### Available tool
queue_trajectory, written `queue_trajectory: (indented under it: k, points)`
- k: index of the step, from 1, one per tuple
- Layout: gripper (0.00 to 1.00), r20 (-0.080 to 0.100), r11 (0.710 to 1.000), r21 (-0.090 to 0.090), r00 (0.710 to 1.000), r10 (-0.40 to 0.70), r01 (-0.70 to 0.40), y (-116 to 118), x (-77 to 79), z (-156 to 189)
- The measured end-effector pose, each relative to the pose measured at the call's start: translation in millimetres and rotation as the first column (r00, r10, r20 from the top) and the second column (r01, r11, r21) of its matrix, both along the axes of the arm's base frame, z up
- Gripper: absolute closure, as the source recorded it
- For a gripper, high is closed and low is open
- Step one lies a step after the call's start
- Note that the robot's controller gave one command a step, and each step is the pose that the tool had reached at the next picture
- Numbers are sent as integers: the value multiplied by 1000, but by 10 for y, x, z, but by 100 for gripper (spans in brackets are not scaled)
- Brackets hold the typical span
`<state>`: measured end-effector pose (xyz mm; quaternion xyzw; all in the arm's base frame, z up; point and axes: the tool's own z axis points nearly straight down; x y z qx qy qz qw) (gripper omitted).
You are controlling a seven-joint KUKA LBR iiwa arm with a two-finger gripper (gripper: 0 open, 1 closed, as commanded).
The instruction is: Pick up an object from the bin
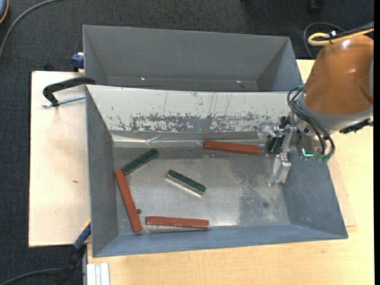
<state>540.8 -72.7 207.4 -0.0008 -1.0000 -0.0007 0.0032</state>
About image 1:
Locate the dark green flat block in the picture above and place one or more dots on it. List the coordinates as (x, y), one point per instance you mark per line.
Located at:
(187, 182)
(139, 161)

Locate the grey metal bin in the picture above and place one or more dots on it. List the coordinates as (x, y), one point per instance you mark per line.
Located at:
(184, 58)

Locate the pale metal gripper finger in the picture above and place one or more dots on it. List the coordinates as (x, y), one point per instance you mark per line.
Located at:
(262, 138)
(279, 171)

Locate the red-brown flat block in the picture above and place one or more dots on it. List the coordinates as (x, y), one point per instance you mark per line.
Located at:
(177, 222)
(231, 147)
(128, 201)

